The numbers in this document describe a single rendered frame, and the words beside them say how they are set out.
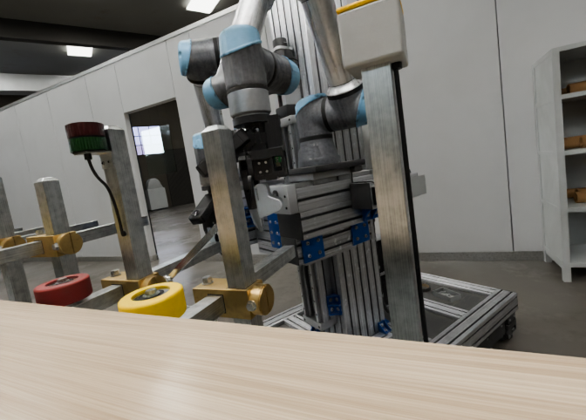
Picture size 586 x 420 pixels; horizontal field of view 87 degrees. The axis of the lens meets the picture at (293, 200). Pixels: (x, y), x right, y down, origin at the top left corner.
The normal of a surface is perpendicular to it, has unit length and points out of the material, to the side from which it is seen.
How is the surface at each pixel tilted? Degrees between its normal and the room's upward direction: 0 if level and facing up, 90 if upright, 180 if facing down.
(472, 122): 90
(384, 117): 90
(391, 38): 90
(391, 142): 90
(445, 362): 0
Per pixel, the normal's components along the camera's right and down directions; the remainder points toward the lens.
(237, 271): -0.41, 0.15
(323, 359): -0.15, -0.98
